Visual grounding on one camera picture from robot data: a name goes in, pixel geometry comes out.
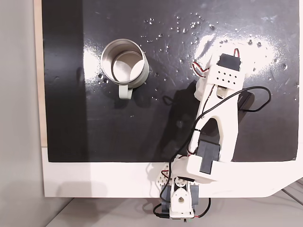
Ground black oval camera box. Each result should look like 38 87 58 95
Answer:
236 91 256 112

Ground light wooden board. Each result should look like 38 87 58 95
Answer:
34 0 48 148

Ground metal cup with white handle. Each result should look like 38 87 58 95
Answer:
100 39 150 100

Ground black glossy mat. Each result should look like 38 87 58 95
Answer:
41 0 300 163

